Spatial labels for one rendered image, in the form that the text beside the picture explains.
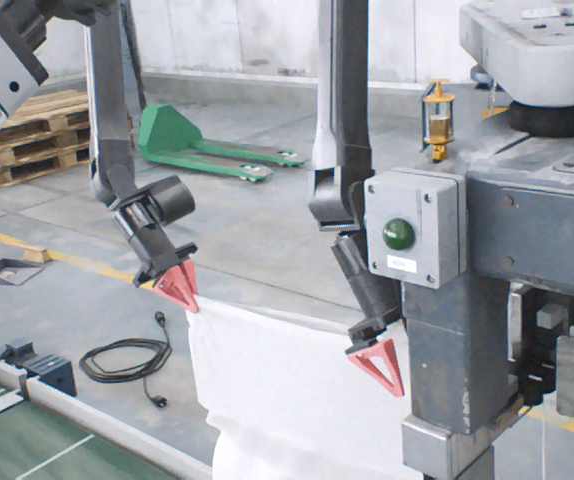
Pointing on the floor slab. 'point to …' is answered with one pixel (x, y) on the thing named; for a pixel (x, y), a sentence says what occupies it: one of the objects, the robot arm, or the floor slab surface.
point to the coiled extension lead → (133, 366)
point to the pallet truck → (163, 120)
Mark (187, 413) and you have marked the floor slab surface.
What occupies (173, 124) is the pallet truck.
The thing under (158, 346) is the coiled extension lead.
